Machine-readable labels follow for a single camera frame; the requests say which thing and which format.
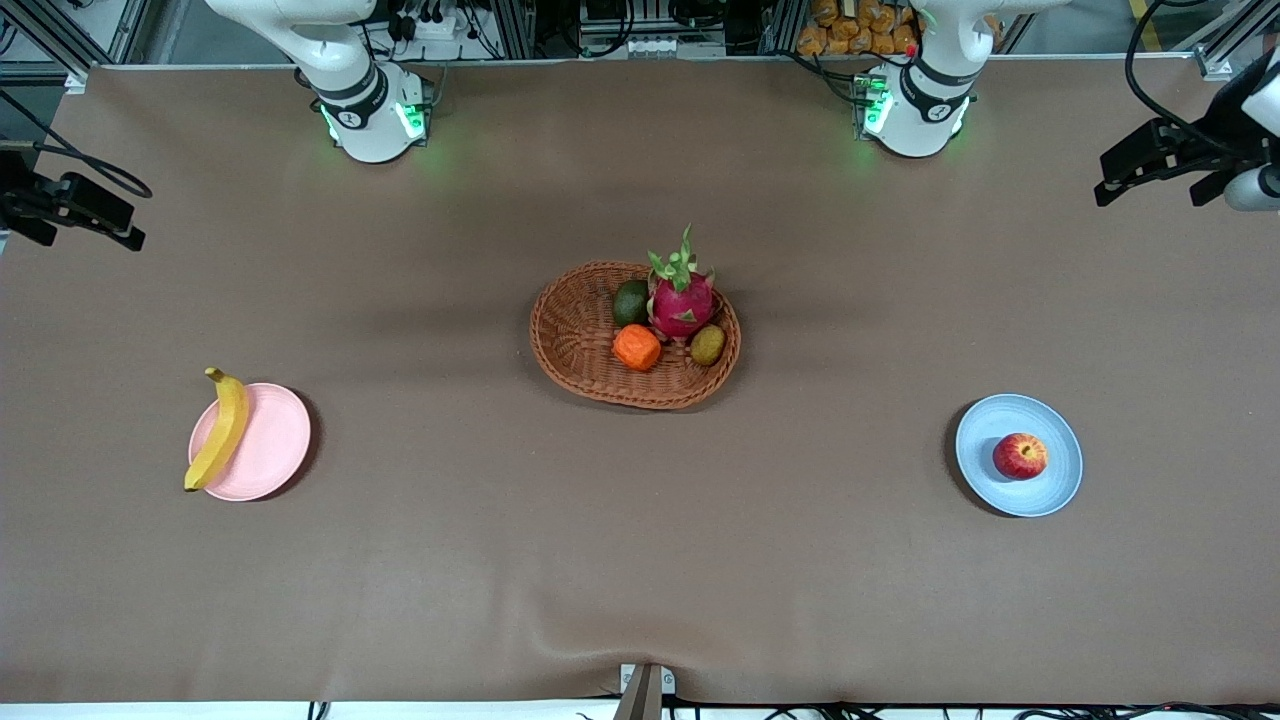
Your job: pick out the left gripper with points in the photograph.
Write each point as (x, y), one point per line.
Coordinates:
(1192, 152)

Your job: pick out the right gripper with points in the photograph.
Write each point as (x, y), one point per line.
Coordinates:
(30, 203)

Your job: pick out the yellow banana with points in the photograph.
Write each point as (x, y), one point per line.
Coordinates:
(225, 430)

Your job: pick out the red yellow apple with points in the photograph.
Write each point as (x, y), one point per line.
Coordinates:
(1020, 456)

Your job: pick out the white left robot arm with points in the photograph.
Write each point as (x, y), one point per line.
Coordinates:
(925, 100)

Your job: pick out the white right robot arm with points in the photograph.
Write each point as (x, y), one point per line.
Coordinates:
(350, 90)

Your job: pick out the light blue round plate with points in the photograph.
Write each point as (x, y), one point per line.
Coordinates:
(1062, 440)

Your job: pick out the pink round plate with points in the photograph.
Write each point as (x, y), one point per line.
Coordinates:
(272, 445)

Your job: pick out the orange packaged snacks pile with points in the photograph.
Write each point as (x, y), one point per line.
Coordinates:
(850, 25)

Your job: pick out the white power strip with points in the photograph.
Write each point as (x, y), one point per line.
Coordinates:
(435, 25)

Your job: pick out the brown kiwi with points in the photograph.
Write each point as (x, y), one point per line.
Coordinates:
(708, 345)

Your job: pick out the pink dragon fruit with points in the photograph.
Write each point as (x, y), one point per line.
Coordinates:
(682, 305)

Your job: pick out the brown woven wicker basket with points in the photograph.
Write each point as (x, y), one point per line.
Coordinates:
(570, 340)

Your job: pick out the dark green avocado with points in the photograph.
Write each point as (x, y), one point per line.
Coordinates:
(630, 304)

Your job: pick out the orange tangerine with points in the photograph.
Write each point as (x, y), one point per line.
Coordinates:
(637, 348)

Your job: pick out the brown table cloth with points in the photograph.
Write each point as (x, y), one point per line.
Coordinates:
(640, 560)

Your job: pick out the aluminium frame profile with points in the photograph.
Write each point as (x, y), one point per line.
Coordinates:
(1225, 45)
(60, 40)

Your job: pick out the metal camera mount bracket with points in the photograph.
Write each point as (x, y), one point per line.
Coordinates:
(645, 690)

